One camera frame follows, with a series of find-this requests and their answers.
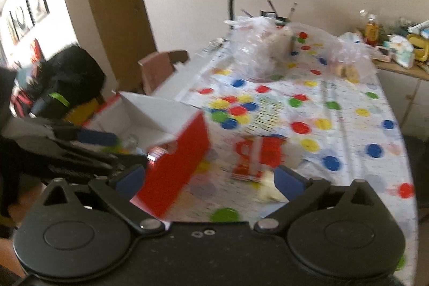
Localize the cream white snack bag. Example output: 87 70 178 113
257 171 289 203

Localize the red instant noodle packet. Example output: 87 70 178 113
231 135 287 182

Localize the black bag on chair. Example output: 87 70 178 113
12 45 105 120

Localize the colourful polka dot tablecloth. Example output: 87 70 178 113
156 25 418 285

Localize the red white cardboard box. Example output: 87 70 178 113
84 92 210 218

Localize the wooden chair with towel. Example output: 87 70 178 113
138 50 189 95

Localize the wooden door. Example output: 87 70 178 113
89 0 156 91

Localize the plastic bag with cookies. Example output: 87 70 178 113
288 23 377 83

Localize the white side cabinet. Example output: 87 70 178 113
375 61 428 141

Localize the large clear plastic bag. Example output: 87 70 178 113
225 17 294 81

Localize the tissue pack on cabinet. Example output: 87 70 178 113
384 34 415 69

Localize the amber liquid bottle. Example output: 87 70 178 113
364 14 379 46

